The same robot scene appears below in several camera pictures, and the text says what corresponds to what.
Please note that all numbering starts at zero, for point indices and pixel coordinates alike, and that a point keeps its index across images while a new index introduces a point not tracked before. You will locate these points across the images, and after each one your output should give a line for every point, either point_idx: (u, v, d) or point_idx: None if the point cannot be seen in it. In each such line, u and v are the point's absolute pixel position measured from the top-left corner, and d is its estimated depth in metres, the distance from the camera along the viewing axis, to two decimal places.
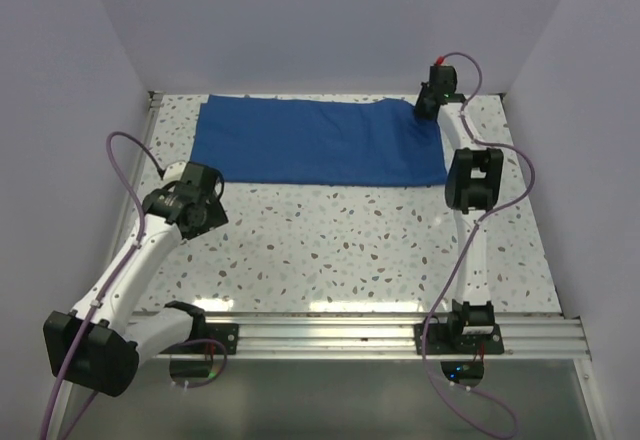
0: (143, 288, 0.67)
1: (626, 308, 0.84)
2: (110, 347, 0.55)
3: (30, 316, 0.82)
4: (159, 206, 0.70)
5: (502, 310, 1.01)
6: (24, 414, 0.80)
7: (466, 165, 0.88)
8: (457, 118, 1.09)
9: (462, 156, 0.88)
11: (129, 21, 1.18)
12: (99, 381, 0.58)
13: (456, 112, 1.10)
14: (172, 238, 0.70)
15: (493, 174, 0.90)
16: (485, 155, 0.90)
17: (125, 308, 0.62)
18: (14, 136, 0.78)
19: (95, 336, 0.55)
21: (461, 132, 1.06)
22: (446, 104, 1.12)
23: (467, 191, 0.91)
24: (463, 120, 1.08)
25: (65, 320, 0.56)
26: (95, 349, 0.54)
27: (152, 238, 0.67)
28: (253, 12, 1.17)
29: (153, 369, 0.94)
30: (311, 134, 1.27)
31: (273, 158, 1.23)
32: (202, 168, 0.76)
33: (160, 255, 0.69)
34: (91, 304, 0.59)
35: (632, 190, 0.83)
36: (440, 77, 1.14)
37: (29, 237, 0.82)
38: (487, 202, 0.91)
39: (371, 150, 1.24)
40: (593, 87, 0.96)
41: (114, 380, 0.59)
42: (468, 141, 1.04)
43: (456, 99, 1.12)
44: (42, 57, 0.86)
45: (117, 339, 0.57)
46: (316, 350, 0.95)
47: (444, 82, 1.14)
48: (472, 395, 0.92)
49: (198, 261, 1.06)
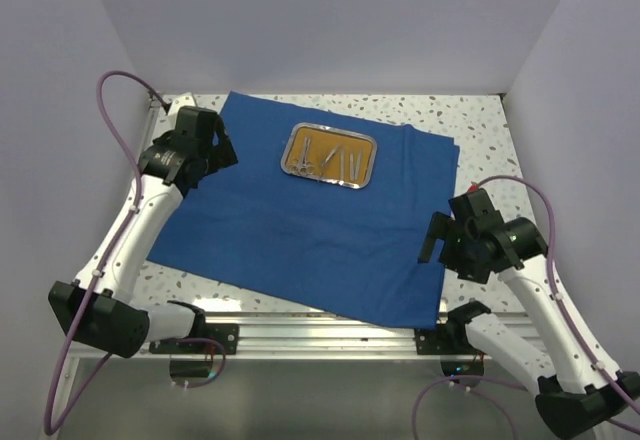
0: (146, 252, 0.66)
1: (627, 307, 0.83)
2: (116, 315, 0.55)
3: (30, 314, 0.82)
4: (156, 164, 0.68)
5: (502, 310, 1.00)
6: (22, 415, 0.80)
7: (596, 414, 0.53)
8: (551, 304, 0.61)
9: (588, 404, 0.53)
11: (130, 22, 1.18)
12: (110, 348, 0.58)
13: (544, 287, 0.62)
14: (170, 200, 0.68)
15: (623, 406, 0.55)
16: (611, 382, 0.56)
17: (128, 275, 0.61)
18: (15, 134, 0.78)
19: (99, 305, 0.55)
21: (570, 342, 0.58)
22: (522, 269, 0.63)
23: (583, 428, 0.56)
24: (560, 305, 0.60)
25: (68, 291, 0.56)
26: (100, 318, 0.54)
27: (150, 202, 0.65)
28: (253, 13, 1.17)
29: (152, 370, 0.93)
30: (319, 144, 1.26)
31: (273, 188, 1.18)
32: (197, 116, 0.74)
33: (159, 220, 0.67)
34: (94, 272, 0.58)
35: (631, 190, 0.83)
36: (476, 207, 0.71)
37: (28, 236, 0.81)
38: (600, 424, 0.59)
39: (381, 182, 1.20)
40: (592, 88, 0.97)
41: (124, 347, 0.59)
42: (585, 359, 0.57)
43: (524, 231, 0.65)
44: (41, 54, 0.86)
45: (123, 308, 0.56)
46: (316, 350, 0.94)
47: (485, 212, 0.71)
48: (471, 395, 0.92)
49: (198, 261, 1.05)
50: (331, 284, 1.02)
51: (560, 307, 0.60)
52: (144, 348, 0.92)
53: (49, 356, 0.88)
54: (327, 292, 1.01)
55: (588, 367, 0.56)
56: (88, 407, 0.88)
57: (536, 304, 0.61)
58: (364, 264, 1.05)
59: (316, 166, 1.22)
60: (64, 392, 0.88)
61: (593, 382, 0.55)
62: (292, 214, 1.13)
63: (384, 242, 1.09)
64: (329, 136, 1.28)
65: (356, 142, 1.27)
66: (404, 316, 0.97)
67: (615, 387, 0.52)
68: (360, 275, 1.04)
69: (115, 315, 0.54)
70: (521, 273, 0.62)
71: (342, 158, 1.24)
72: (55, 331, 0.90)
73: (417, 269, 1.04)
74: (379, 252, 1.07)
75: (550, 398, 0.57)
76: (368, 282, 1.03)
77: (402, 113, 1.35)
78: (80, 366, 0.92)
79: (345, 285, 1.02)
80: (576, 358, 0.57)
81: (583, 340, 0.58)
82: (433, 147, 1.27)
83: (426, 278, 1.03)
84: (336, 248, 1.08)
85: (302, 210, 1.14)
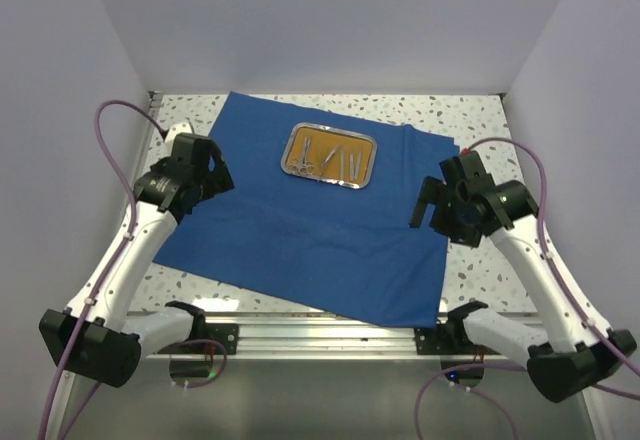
0: (139, 278, 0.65)
1: (627, 307, 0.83)
2: (107, 344, 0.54)
3: (30, 316, 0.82)
4: (150, 191, 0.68)
5: (502, 310, 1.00)
6: (23, 416, 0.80)
7: (587, 371, 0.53)
8: (542, 262, 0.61)
9: (579, 360, 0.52)
11: (130, 22, 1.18)
12: (102, 378, 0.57)
13: (535, 247, 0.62)
14: (164, 227, 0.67)
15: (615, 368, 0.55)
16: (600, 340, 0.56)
17: (120, 304, 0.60)
18: (15, 136, 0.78)
19: (91, 334, 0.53)
21: (561, 300, 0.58)
22: (512, 229, 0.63)
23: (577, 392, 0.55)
24: (551, 265, 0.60)
25: (59, 320, 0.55)
26: (92, 346, 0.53)
27: (144, 229, 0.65)
28: (253, 13, 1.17)
29: (153, 369, 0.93)
30: (319, 144, 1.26)
31: (273, 188, 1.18)
32: (193, 144, 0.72)
33: (152, 246, 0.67)
34: (86, 301, 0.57)
35: (631, 191, 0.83)
36: (468, 171, 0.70)
37: (28, 238, 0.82)
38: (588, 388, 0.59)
39: (380, 182, 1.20)
40: (592, 89, 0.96)
41: (116, 376, 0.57)
42: (575, 318, 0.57)
43: (517, 196, 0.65)
44: (41, 55, 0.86)
45: (115, 336, 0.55)
46: (316, 350, 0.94)
47: (477, 176, 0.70)
48: (472, 395, 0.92)
49: (199, 260, 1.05)
50: (330, 284, 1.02)
51: (550, 266, 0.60)
52: None
53: (49, 357, 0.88)
54: (327, 292, 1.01)
55: (578, 325, 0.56)
56: (89, 407, 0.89)
57: (527, 263, 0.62)
58: (364, 264, 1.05)
59: (316, 166, 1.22)
60: (64, 394, 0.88)
61: (584, 339, 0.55)
62: (291, 214, 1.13)
63: (384, 242, 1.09)
64: (329, 136, 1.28)
65: (356, 141, 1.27)
66: (403, 316, 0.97)
67: (606, 343, 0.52)
68: (360, 275, 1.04)
69: (107, 343, 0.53)
70: (511, 233, 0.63)
71: (342, 158, 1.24)
72: None
73: (416, 269, 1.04)
74: (379, 252, 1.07)
75: (541, 361, 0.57)
76: (368, 282, 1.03)
77: (402, 113, 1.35)
78: None
79: (344, 286, 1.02)
80: (566, 316, 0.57)
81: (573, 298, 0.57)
82: (432, 147, 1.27)
83: (424, 278, 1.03)
84: (336, 249, 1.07)
85: (302, 210, 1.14)
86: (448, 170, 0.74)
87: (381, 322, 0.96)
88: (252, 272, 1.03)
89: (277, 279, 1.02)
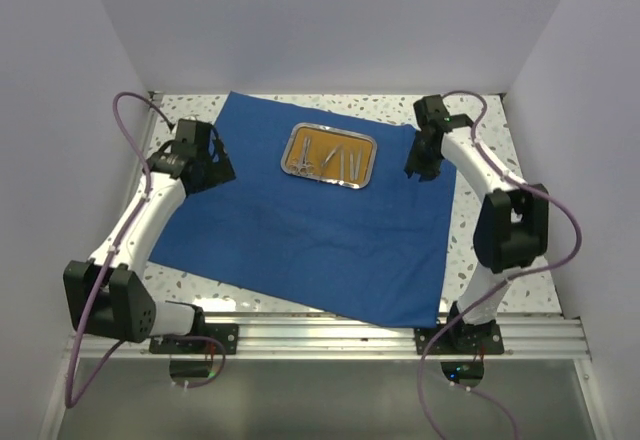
0: (154, 240, 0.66)
1: (627, 307, 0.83)
2: (131, 289, 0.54)
3: (31, 314, 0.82)
4: (161, 166, 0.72)
5: (501, 310, 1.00)
6: (21, 416, 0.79)
7: (503, 208, 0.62)
8: (472, 148, 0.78)
9: (494, 198, 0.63)
11: (130, 23, 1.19)
12: (121, 333, 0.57)
13: (466, 141, 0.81)
14: (174, 194, 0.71)
15: (538, 219, 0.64)
16: (520, 193, 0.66)
17: (139, 256, 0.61)
18: (16, 136, 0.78)
19: (116, 278, 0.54)
21: (484, 166, 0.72)
22: (451, 134, 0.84)
23: (509, 245, 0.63)
24: (479, 149, 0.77)
25: (83, 269, 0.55)
26: (115, 292, 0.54)
27: (159, 192, 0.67)
28: (253, 14, 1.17)
29: (152, 369, 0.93)
30: (319, 144, 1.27)
31: (270, 188, 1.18)
32: (194, 125, 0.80)
33: (165, 211, 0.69)
34: (109, 249, 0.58)
35: (631, 191, 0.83)
36: (430, 107, 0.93)
37: (28, 237, 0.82)
38: (531, 256, 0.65)
39: (381, 181, 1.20)
40: (592, 89, 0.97)
41: (135, 332, 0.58)
42: (495, 176, 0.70)
43: (460, 122, 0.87)
44: (42, 56, 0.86)
45: (136, 284, 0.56)
46: (316, 350, 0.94)
47: (437, 111, 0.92)
48: (472, 395, 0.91)
49: (199, 260, 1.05)
50: (331, 285, 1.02)
51: (477, 149, 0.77)
52: (145, 348, 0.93)
53: (49, 357, 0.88)
54: (327, 292, 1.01)
55: (497, 180, 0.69)
56: (89, 408, 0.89)
57: (462, 152, 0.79)
58: (364, 264, 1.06)
59: (315, 166, 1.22)
60: (64, 394, 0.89)
61: (501, 187, 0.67)
62: (291, 213, 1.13)
63: (384, 241, 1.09)
64: (329, 135, 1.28)
65: (356, 141, 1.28)
66: (403, 316, 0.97)
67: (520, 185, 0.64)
68: (360, 276, 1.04)
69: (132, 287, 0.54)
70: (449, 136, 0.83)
71: (342, 158, 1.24)
72: (55, 332, 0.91)
73: (416, 270, 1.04)
74: (379, 252, 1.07)
75: (479, 227, 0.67)
76: (368, 282, 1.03)
77: (402, 113, 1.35)
78: (80, 366, 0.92)
79: (344, 287, 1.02)
80: (488, 175, 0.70)
81: (494, 165, 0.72)
82: None
83: (424, 278, 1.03)
84: (336, 249, 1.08)
85: (302, 210, 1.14)
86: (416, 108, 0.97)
87: (382, 322, 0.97)
88: (252, 273, 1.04)
89: (277, 279, 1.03)
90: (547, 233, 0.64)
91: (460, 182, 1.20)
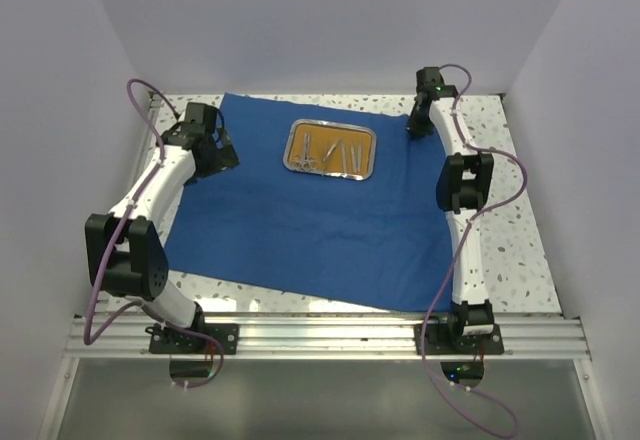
0: (168, 201, 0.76)
1: (627, 306, 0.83)
2: (149, 239, 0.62)
3: (31, 315, 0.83)
4: (174, 140, 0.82)
5: (501, 310, 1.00)
6: (19, 416, 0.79)
7: (458, 169, 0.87)
8: (449, 116, 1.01)
9: (451, 161, 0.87)
11: (130, 23, 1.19)
12: (136, 286, 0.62)
13: (448, 109, 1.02)
14: (186, 165, 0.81)
15: (483, 177, 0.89)
16: (475, 158, 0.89)
17: (156, 212, 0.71)
18: (16, 136, 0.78)
19: (136, 226, 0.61)
21: (453, 133, 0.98)
22: (438, 100, 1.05)
23: (458, 195, 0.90)
24: (455, 118, 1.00)
25: (103, 221, 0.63)
26: (134, 239, 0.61)
27: (172, 161, 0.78)
28: (253, 12, 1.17)
29: (152, 369, 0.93)
30: (319, 140, 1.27)
31: (270, 183, 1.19)
32: (201, 107, 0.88)
33: (179, 177, 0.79)
34: (128, 203, 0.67)
35: (630, 190, 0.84)
36: (428, 78, 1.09)
37: (28, 236, 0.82)
38: (479, 204, 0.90)
39: (382, 170, 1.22)
40: (591, 90, 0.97)
41: (147, 287, 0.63)
42: (459, 143, 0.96)
43: (448, 93, 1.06)
44: (41, 56, 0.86)
45: (153, 236, 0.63)
46: (316, 350, 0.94)
47: (433, 80, 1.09)
48: (472, 395, 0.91)
49: (200, 260, 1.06)
50: (343, 277, 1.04)
51: (455, 117, 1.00)
52: (145, 348, 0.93)
53: (48, 356, 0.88)
54: (341, 284, 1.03)
55: (461, 146, 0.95)
56: (88, 407, 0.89)
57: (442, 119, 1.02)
58: (374, 254, 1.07)
59: (318, 161, 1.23)
60: (64, 394, 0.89)
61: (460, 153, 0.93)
62: (296, 208, 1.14)
63: (392, 230, 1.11)
64: (327, 130, 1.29)
65: (355, 134, 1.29)
66: (418, 301, 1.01)
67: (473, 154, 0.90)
68: (372, 266, 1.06)
69: (148, 236, 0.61)
70: (436, 102, 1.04)
71: (343, 151, 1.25)
72: (55, 331, 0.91)
73: (425, 258, 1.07)
74: (389, 242, 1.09)
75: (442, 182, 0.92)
76: (380, 272, 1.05)
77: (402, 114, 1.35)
78: (80, 366, 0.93)
79: (356, 279, 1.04)
80: (455, 142, 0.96)
81: (462, 133, 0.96)
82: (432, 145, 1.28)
83: (434, 266, 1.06)
84: (346, 241, 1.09)
85: (307, 205, 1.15)
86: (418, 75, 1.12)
87: (397, 309, 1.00)
88: (264, 266, 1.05)
89: (288, 274, 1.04)
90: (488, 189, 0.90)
91: None
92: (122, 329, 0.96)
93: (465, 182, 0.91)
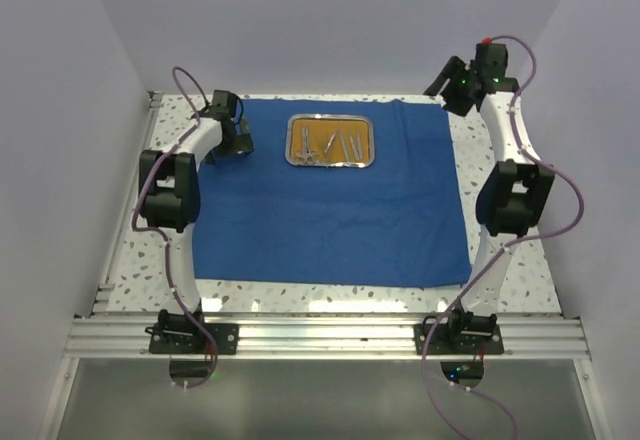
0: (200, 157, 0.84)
1: (627, 306, 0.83)
2: (191, 170, 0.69)
3: (31, 316, 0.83)
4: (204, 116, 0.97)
5: (501, 311, 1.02)
6: (18, 415, 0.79)
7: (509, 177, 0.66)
8: (505, 113, 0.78)
9: (501, 167, 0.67)
11: (131, 22, 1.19)
12: (176, 213, 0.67)
13: (504, 106, 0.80)
14: (214, 131, 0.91)
15: (538, 194, 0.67)
16: (531, 170, 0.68)
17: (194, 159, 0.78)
18: (17, 135, 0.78)
19: (180, 158, 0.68)
21: (507, 133, 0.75)
22: (494, 95, 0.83)
23: (504, 211, 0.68)
24: (513, 117, 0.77)
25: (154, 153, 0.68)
26: (180, 169, 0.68)
27: (207, 123, 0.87)
28: (253, 12, 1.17)
29: (152, 369, 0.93)
30: (318, 133, 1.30)
31: (272, 177, 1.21)
32: (226, 93, 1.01)
33: (208, 140, 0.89)
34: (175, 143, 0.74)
35: (629, 191, 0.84)
36: (488, 58, 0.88)
37: (29, 235, 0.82)
38: (525, 227, 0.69)
39: (385, 157, 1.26)
40: (591, 89, 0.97)
41: (184, 216, 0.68)
42: (514, 147, 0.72)
43: (506, 86, 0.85)
44: (42, 56, 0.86)
45: (194, 171, 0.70)
46: (316, 350, 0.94)
47: (494, 64, 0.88)
48: (472, 395, 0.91)
49: (203, 259, 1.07)
50: (366, 262, 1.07)
51: (512, 116, 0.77)
52: (145, 348, 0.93)
53: (48, 356, 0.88)
54: (362, 267, 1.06)
55: (515, 152, 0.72)
56: (88, 406, 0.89)
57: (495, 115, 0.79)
58: (391, 235, 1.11)
59: (320, 153, 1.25)
60: (64, 394, 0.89)
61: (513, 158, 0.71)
62: (305, 199, 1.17)
63: (404, 211, 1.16)
64: (324, 123, 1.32)
65: (353, 123, 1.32)
66: (440, 274, 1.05)
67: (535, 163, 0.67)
68: (390, 247, 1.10)
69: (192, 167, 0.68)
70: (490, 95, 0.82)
71: (343, 141, 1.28)
72: (55, 331, 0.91)
73: (439, 231, 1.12)
74: (402, 222, 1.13)
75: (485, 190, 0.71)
76: (398, 251, 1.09)
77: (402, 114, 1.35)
78: (80, 366, 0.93)
79: (376, 262, 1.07)
80: (509, 145, 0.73)
81: (518, 136, 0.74)
82: (433, 143, 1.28)
83: (448, 238, 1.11)
84: (361, 226, 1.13)
85: (317, 197, 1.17)
86: (451, 60, 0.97)
87: (420, 285, 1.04)
88: (281, 257, 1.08)
89: (312, 262, 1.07)
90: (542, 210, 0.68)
91: (464, 182, 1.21)
92: (121, 329, 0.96)
93: (514, 197, 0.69)
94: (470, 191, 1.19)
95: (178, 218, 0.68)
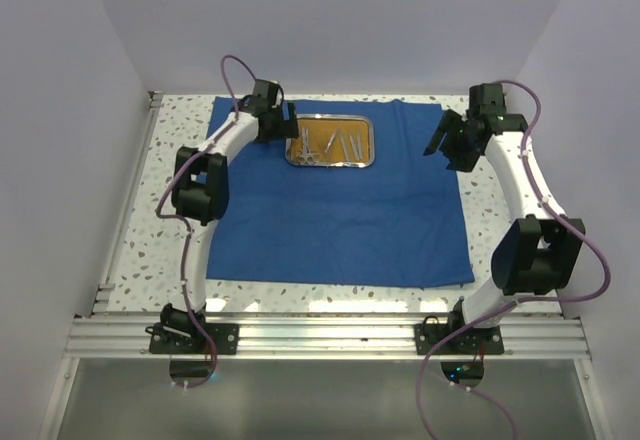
0: (231, 155, 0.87)
1: (628, 307, 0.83)
2: (222, 171, 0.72)
3: (31, 316, 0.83)
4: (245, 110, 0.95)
5: None
6: (17, 416, 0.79)
7: (535, 237, 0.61)
8: (517, 159, 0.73)
9: (524, 225, 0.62)
11: (131, 23, 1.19)
12: (204, 208, 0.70)
13: (514, 150, 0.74)
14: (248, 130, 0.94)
15: (565, 253, 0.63)
16: (554, 222, 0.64)
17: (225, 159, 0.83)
18: (17, 136, 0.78)
19: (214, 159, 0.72)
21: (522, 183, 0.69)
22: (500, 137, 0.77)
23: (527, 273, 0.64)
24: (525, 162, 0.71)
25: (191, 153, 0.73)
26: (212, 168, 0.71)
27: (242, 122, 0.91)
28: (253, 13, 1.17)
29: (152, 369, 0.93)
30: (318, 133, 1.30)
31: (272, 178, 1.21)
32: (268, 82, 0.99)
33: (240, 138, 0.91)
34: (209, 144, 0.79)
35: (630, 190, 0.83)
36: (486, 97, 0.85)
37: (29, 235, 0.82)
38: (548, 288, 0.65)
39: (386, 156, 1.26)
40: (592, 89, 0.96)
41: (208, 212, 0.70)
42: (533, 199, 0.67)
43: (512, 122, 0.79)
44: (42, 56, 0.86)
45: (224, 172, 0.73)
46: (316, 350, 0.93)
47: (493, 103, 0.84)
48: (472, 396, 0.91)
49: None
50: (364, 261, 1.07)
51: (523, 162, 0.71)
52: (145, 348, 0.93)
53: (48, 356, 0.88)
54: (362, 267, 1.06)
55: (534, 205, 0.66)
56: (89, 407, 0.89)
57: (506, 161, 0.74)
58: (390, 235, 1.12)
59: (320, 153, 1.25)
60: (64, 394, 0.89)
61: (535, 212, 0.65)
62: (306, 200, 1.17)
63: (403, 211, 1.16)
64: (325, 123, 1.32)
65: (353, 123, 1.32)
66: (439, 275, 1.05)
67: (560, 220, 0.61)
68: (389, 247, 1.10)
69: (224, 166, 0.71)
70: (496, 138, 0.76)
71: (343, 141, 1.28)
72: (55, 331, 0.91)
73: (439, 231, 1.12)
74: (401, 222, 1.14)
75: (505, 248, 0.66)
76: (398, 251, 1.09)
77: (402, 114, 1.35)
78: (81, 366, 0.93)
79: (375, 262, 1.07)
80: (526, 197, 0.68)
81: (536, 185, 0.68)
82: None
83: (448, 238, 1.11)
84: (361, 226, 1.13)
85: (317, 197, 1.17)
86: (445, 114, 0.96)
87: (419, 285, 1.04)
88: (282, 256, 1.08)
89: (312, 262, 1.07)
90: (570, 268, 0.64)
91: (463, 182, 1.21)
92: (121, 330, 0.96)
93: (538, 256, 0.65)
94: (470, 190, 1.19)
95: (205, 211, 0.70)
